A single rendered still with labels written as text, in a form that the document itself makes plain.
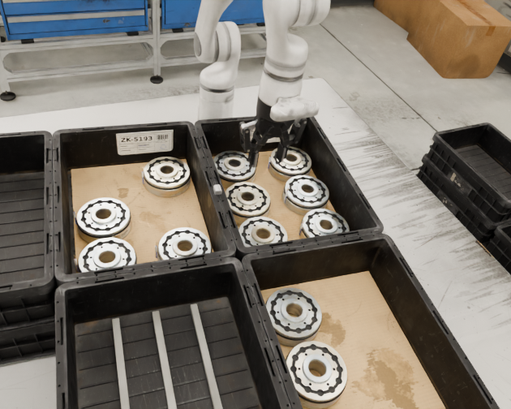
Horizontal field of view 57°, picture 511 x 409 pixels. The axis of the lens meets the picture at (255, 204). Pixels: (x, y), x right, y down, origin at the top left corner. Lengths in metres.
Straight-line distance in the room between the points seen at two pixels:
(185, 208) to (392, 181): 0.67
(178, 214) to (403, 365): 0.53
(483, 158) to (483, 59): 1.83
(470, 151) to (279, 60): 1.42
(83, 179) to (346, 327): 0.64
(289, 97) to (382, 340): 0.47
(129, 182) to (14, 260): 0.29
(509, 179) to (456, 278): 0.88
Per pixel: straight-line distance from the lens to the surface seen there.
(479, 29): 3.69
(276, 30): 0.77
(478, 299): 1.25
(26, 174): 1.15
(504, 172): 2.09
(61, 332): 0.77
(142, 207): 1.03
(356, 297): 0.95
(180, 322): 0.86
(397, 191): 1.41
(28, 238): 1.01
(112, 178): 1.10
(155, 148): 1.11
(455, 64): 3.74
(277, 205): 1.06
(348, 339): 0.89
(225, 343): 0.84
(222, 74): 1.23
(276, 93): 0.83
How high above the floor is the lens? 1.57
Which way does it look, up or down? 45 degrees down
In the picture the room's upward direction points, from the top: 11 degrees clockwise
